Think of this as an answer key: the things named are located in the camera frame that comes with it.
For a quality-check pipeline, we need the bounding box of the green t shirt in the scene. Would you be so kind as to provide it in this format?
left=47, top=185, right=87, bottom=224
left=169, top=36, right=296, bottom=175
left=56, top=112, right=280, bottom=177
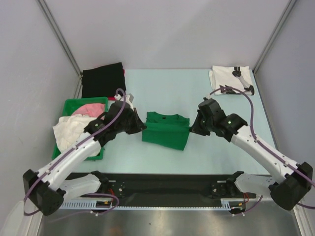
left=142, top=112, right=190, bottom=151

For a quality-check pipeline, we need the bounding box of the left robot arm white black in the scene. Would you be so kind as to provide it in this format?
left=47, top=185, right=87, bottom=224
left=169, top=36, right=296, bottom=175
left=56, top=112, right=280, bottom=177
left=23, top=101, right=146, bottom=216

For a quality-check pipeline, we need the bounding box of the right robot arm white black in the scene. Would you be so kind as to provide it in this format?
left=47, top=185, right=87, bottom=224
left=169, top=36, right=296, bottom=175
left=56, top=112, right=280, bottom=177
left=189, top=98, right=313, bottom=210

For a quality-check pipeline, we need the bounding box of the pink crumpled t shirt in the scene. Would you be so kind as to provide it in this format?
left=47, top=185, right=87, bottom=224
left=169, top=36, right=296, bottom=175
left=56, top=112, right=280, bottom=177
left=71, top=103, right=106, bottom=118

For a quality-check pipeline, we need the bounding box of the folded white printed t shirt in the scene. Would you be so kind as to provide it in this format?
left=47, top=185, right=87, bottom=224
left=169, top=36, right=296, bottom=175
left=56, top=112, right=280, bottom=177
left=209, top=66, right=255, bottom=95

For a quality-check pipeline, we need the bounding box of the folded black t shirt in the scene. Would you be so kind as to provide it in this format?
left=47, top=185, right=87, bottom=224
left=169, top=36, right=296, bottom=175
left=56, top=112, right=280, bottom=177
left=82, top=62, right=126, bottom=98

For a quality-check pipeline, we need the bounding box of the white crumpled t shirt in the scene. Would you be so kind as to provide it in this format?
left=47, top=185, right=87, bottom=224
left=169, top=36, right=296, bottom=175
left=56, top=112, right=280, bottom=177
left=52, top=114, right=96, bottom=159

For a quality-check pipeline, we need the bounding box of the green plastic bin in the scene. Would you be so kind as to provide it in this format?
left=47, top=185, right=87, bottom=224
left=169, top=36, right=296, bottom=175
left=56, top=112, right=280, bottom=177
left=52, top=97, right=108, bottom=159

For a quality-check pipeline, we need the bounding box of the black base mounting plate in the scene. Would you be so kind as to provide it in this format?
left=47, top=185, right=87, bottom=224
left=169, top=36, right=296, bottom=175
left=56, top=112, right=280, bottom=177
left=81, top=173, right=247, bottom=207

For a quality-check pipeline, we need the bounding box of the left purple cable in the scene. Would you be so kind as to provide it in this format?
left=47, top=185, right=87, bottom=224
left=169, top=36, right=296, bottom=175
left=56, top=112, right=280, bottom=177
left=23, top=88, right=127, bottom=218

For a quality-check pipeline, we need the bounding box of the purple cable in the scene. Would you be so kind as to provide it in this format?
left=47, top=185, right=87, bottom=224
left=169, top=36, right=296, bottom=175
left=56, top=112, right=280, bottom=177
left=23, top=88, right=127, bottom=218
left=208, top=86, right=315, bottom=217

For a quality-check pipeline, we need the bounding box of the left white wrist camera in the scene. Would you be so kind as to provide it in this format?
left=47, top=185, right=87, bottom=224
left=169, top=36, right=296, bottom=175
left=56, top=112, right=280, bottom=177
left=114, top=93, right=134, bottom=110

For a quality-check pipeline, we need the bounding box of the light blue cable duct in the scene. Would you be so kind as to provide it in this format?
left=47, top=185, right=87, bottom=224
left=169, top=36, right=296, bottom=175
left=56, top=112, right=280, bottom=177
left=60, top=197, right=245, bottom=211

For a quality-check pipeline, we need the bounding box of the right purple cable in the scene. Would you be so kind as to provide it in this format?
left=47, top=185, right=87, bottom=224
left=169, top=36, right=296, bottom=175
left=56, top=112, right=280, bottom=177
left=208, top=86, right=315, bottom=217

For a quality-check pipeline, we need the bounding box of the left aluminium frame post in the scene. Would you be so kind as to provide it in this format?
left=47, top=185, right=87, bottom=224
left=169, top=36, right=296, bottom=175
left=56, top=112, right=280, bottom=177
left=36, top=0, right=81, bottom=76

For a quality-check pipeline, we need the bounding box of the aluminium frame post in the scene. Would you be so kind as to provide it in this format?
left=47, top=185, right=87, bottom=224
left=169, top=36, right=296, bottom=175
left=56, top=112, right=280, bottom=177
left=36, top=0, right=81, bottom=76
left=252, top=0, right=298, bottom=75

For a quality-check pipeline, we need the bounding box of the right aluminium frame post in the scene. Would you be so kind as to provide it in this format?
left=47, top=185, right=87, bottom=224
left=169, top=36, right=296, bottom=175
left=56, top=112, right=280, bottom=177
left=252, top=0, right=298, bottom=75

